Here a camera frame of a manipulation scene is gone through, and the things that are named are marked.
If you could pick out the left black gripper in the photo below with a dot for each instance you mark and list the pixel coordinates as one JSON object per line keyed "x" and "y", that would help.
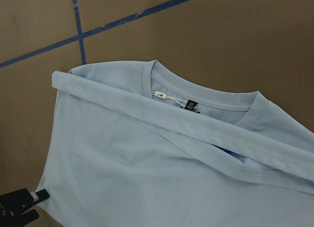
{"x": 14, "y": 207}

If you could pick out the light blue t-shirt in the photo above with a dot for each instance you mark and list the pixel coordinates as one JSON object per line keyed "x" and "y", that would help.
{"x": 121, "y": 157}

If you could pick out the white garment hang tag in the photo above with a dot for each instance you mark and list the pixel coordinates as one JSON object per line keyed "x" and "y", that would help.
{"x": 164, "y": 96}

